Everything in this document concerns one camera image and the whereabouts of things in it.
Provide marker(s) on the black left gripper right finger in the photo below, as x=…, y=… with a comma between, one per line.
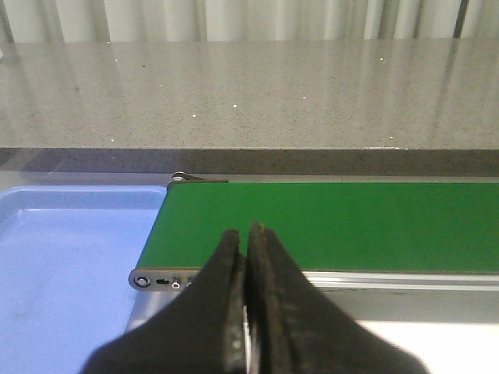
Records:
x=295, y=328

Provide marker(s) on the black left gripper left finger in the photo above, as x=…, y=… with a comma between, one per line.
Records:
x=199, y=331

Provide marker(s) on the conveyor left end plate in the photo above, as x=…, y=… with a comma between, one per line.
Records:
x=162, y=279

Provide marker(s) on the green conveyor belt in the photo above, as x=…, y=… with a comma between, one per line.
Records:
x=396, y=227

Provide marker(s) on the blue plastic tray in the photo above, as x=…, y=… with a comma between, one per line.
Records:
x=66, y=254

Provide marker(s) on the grey stone countertop slab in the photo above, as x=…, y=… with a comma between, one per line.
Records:
x=382, y=107

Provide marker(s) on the grey pleated curtain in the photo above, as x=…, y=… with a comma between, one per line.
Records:
x=221, y=21

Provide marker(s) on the aluminium conveyor side rail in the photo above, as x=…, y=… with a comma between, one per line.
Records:
x=402, y=281

